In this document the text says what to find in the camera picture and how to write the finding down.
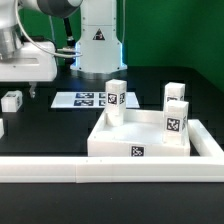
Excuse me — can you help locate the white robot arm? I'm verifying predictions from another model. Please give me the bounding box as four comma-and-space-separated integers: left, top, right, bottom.
0, 0, 127, 96

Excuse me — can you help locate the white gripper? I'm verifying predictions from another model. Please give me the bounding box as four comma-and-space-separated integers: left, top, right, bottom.
0, 42, 57, 99

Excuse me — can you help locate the white square table top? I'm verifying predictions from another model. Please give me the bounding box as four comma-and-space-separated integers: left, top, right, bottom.
87, 109, 190, 157

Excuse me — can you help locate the marker plate with tags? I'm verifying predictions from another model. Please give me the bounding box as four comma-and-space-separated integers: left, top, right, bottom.
50, 91, 141, 109

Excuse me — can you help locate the black cable bundle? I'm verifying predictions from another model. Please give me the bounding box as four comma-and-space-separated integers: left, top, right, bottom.
49, 16, 83, 68

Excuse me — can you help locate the white block at left edge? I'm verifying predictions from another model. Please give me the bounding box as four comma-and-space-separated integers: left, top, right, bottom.
0, 118, 4, 139

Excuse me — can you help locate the white L-shaped obstacle fence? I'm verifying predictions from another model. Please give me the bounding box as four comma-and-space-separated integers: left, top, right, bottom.
0, 119, 224, 183

